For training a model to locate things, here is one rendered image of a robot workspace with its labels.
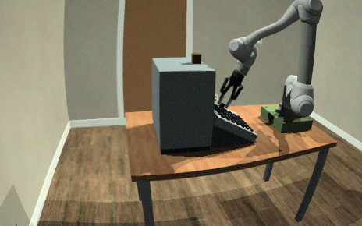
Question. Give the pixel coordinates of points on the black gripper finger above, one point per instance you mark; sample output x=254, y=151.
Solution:
x=224, y=90
x=233, y=93

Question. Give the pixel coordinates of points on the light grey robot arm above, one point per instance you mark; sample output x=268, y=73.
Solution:
x=301, y=97

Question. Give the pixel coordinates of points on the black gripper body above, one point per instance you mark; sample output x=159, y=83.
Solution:
x=236, y=77

